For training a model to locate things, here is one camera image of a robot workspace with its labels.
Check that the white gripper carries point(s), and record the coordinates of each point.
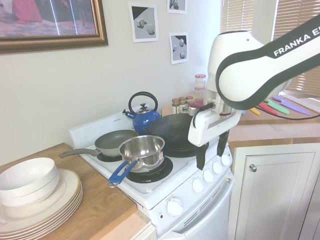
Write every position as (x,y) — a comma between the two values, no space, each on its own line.
(210,127)

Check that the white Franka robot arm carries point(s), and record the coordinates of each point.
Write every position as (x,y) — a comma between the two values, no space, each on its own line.
(237,75)

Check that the white electric stove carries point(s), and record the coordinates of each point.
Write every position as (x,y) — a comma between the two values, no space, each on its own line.
(181,175)

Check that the black coil burner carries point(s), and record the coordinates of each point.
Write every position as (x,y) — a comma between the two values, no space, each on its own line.
(105,158)
(180,153)
(150,176)

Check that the silver cabinet knob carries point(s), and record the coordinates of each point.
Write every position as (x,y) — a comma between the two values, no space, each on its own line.
(253,168)

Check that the glass spice jar brown lid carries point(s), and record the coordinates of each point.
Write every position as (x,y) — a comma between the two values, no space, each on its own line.
(175,106)
(189,98)
(182,102)

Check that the yellow knife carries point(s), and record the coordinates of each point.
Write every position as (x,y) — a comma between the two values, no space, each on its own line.
(255,111)

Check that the glass jar red lid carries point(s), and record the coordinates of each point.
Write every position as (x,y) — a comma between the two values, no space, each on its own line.
(200,93)
(200,80)

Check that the large white oven knob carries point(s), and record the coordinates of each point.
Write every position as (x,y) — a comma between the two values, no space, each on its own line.
(175,207)

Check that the wooden cutting board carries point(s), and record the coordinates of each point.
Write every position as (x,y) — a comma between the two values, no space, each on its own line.
(275,120)

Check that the white oven door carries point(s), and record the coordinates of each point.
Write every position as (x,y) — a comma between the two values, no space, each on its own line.
(207,220)

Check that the red knife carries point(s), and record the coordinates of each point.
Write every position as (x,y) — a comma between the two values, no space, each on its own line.
(268,109)

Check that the green knife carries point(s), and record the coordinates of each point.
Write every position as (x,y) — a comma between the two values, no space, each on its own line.
(277,107)

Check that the white cabinet with door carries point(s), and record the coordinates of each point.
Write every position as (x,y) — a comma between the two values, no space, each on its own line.
(275,200)

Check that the purple knife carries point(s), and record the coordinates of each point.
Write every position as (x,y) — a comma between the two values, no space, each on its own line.
(292,106)

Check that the grey frying pan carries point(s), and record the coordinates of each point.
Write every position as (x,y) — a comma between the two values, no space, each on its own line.
(112,140)

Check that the white drawer cabinet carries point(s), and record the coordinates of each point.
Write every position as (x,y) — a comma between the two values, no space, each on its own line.
(150,233)

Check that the grey shapes paper print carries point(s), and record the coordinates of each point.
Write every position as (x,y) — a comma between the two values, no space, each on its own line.
(178,48)
(177,6)
(143,22)

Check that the wooden window blind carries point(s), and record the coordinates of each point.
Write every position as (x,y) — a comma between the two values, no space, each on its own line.
(235,15)
(295,12)

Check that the cream dinner plate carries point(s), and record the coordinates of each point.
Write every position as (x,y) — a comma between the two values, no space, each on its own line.
(62,213)
(62,223)
(62,218)
(67,192)

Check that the white bowl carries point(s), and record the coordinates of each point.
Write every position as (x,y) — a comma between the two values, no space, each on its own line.
(25,172)
(37,198)

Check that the gold framed painting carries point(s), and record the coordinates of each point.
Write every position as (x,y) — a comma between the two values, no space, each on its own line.
(50,15)

